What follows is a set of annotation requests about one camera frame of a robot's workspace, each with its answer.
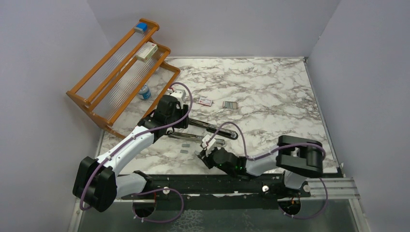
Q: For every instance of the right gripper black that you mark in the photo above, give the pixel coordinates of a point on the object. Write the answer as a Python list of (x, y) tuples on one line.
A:
[(205, 159)]

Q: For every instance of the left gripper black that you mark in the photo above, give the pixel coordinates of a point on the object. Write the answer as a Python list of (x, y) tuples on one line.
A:
[(182, 112)]

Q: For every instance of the black stapler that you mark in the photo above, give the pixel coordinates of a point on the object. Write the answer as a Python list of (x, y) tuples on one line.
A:
[(226, 133)]

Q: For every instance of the red white staple box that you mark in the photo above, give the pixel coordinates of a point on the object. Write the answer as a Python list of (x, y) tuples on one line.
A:
[(204, 101)]

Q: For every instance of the silver staple strip tray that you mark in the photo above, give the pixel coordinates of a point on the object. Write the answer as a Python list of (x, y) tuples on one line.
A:
[(230, 105)]

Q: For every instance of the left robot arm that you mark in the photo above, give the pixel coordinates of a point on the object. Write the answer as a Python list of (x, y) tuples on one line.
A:
[(99, 181)]

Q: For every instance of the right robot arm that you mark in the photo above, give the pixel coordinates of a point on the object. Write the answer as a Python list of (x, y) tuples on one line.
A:
[(300, 158)]

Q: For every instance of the blue white jar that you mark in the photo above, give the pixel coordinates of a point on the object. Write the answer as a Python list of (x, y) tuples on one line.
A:
[(144, 93)]

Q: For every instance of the orange wooden shelf rack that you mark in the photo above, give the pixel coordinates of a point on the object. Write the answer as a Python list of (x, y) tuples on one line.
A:
[(113, 83)]

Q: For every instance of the white red box on shelf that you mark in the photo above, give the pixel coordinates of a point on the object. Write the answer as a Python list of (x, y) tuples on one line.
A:
[(146, 51)]

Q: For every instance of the blue grey eraser block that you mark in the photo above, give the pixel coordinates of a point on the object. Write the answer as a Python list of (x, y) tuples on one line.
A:
[(141, 28)]

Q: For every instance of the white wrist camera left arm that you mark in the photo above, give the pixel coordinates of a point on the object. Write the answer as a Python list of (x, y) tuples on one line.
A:
[(178, 93)]

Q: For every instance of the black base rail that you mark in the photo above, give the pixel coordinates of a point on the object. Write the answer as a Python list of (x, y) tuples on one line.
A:
[(222, 192)]

